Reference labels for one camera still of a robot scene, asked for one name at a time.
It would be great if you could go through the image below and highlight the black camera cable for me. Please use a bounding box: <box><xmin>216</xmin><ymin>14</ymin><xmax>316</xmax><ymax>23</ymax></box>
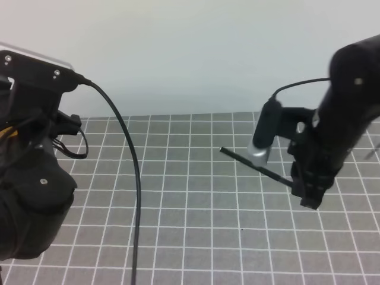
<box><xmin>271</xmin><ymin>77</ymin><xmax>332</xmax><ymax>100</ymax></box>
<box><xmin>75</xmin><ymin>74</ymin><xmax>142</xmax><ymax>285</ymax></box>

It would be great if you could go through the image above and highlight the black right camera cable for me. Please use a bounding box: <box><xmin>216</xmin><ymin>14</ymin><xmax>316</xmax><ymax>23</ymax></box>
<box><xmin>271</xmin><ymin>77</ymin><xmax>332</xmax><ymax>100</ymax></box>

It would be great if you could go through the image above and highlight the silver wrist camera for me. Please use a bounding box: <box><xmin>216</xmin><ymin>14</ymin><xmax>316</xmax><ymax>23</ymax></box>
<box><xmin>247</xmin><ymin>97</ymin><xmax>282</xmax><ymax>167</ymax></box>
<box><xmin>1</xmin><ymin>42</ymin><xmax>90</xmax><ymax>94</ymax></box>

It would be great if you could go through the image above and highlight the black left camera cable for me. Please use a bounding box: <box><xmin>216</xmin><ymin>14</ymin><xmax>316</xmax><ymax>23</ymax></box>
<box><xmin>75</xmin><ymin>74</ymin><xmax>142</xmax><ymax>285</ymax></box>

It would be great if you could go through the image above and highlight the black pen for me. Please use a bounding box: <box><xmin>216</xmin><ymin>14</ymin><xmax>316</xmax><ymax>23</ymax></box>
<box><xmin>219</xmin><ymin>147</ymin><xmax>293</xmax><ymax>188</ymax></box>

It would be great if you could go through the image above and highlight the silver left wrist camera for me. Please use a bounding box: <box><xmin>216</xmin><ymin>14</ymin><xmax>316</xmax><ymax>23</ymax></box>
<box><xmin>1</xmin><ymin>42</ymin><xmax>90</xmax><ymax>94</ymax></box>

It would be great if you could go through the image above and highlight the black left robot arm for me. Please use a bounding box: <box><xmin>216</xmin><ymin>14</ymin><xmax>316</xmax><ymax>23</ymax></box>
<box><xmin>1</xmin><ymin>77</ymin><xmax>82</xmax><ymax>260</ymax></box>

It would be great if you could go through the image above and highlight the grey checked tablecloth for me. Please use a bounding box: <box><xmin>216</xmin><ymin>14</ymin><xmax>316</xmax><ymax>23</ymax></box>
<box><xmin>2</xmin><ymin>113</ymin><xmax>379</xmax><ymax>284</ymax></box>

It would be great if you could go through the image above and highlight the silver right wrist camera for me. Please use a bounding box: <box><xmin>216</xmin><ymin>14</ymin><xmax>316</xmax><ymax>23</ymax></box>
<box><xmin>247</xmin><ymin>97</ymin><xmax>282</xmax><ymax>167</ymax></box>

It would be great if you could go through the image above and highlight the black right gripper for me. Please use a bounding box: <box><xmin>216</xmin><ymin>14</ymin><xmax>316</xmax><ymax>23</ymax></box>
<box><xmin>276</xmin><ymin>107</ymin><xmax>337</xmax><ymax>210</ymax></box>

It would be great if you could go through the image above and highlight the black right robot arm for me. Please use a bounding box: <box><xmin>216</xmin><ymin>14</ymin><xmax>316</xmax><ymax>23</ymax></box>
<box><xmin>288</xmin><ymin>36</ymin><xmax>379</xmax><ymax>210</ymax></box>

